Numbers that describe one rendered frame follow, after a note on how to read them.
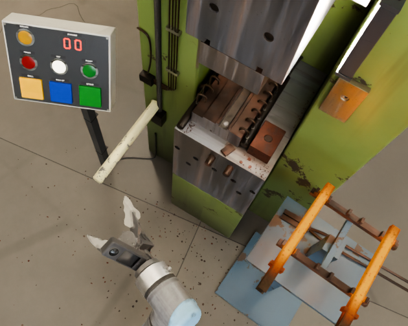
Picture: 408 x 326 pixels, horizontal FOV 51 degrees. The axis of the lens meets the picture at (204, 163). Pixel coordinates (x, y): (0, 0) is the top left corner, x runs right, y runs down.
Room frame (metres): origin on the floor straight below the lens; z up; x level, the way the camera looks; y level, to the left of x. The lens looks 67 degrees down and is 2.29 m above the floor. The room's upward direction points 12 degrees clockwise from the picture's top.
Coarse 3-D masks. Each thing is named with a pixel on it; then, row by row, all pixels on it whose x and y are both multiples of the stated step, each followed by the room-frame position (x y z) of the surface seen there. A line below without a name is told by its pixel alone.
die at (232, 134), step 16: (224, 80) 0.90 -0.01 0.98; (272, 80) 0.94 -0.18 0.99; (208, 96) 0.82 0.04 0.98; (224, 96) 0.83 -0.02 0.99; (256, 96) 0.86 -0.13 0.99; (192, 112) 0.74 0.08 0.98; (208, 112) 0.75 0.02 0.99; (224, 112) 0.76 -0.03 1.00; (240, 112) 0.77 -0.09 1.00; (256, 112) 0.79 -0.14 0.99; (208, 128) 0.72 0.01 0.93
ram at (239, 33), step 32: (192, 0) 0.76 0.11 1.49; (224, 0) 0.73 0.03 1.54; (256, 0) 0.70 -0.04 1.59; (288, 0) 0.68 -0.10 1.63; (320, 0) 0.66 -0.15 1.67; (352, 0) 0.82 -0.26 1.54; (192, 32) 0.75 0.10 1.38; (224, 32) 0.72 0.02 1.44; (256, 32) 0.70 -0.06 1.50; (288, 32) 0.67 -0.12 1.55; (256, 64) 0.69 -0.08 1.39; (288, 64) 0.66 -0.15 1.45
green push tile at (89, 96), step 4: (80, 88) 0.71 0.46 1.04; (84, 88) 0.71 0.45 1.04; (88, 88) 0.71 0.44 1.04; (92, 88) 0.72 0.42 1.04; (96, 88) 0.72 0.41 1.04; (100, 88) 0.72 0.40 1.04; (80, 92) 0.70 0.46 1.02; (84, 92) 0.70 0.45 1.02; (88, 92) 0.71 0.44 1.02; (92, 92) 0.71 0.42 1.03; (96, 92) 0.71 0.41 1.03; (100, 92) 0.71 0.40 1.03; (80, 96) 0.69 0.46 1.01; (84, 96) 0.70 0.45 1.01; (88, 96) 0.70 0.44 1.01; (92, 96) 0.70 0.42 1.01; (96, 96) 0.70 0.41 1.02; (100, 96) 0.71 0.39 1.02; (80, 100) 0.69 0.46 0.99; (84, 100) 0.69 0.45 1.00; (88, 100) 0.69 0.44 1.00; (92, 100) 0.69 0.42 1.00; (96, 100) 0.70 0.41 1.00; (100, 100) 0.70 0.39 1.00; (80, 104) 0.68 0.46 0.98; (84, 104) 0.68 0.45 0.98; (88, 104) 0.68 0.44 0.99; (92, 104) 0.68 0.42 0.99; (96, 104) 0.69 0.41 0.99; (100, 104) 0.69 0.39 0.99
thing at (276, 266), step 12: (324, 192) 0.53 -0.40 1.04; (312, 204) 0.48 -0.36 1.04; (312, 216) 0.44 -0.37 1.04; (300, 228) 0.39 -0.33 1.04; (288, 240) 0.35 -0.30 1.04; (288, 252) 0.31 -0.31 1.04; (276, 264) 0.27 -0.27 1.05; (264, 276) 0.23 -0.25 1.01; (276, 276) 0.23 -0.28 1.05; (264, 288) 0.19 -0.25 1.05
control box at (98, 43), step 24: (24, 24) 0.80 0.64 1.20; (48, 24) 0.82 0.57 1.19; (72, 24) 0.85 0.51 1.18; (24, 48) 0.76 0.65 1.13; (48, 48) 0.77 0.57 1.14; (72, 48) 0.78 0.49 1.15; (96, 48) 0.80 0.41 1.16; (24, 72) 0.71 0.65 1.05; (48, 72) 0.72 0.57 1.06; (72, 72) 0.74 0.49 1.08; (96, 72) 0.75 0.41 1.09; (48, 96) 0.68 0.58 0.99
